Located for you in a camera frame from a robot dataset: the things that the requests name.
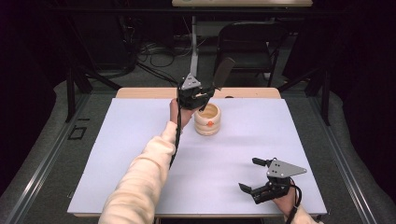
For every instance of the metal floor rail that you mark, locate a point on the metal floor rail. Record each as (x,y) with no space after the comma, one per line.
(40,168)
(342,161)

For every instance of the white metal desk leg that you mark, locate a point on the white metal desk leg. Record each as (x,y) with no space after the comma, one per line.
(194,46)

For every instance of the white table mat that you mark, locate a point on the white table mat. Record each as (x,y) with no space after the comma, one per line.
(236,149)

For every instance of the person's right hand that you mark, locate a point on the person's right hand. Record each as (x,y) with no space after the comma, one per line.
(285,203)

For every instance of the person's left hand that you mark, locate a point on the person's left hand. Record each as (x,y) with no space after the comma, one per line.
(182,116)

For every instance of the wooden table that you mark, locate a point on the wooden table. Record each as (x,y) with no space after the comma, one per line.
(149,92)

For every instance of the black folding chair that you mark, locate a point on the black folding chair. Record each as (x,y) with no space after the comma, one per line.
(249,46)

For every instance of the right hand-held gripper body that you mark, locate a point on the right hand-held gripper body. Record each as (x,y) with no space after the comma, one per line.
(277,180)

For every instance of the cream ringed duck cup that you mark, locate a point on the cream ringed duck cup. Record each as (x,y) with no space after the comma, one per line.
(207,124)

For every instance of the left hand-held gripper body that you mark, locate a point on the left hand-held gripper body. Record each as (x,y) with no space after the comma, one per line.
(190,93)

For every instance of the black metal stand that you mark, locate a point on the black metal stand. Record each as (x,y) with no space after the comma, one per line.
(77,84)
(320,90)

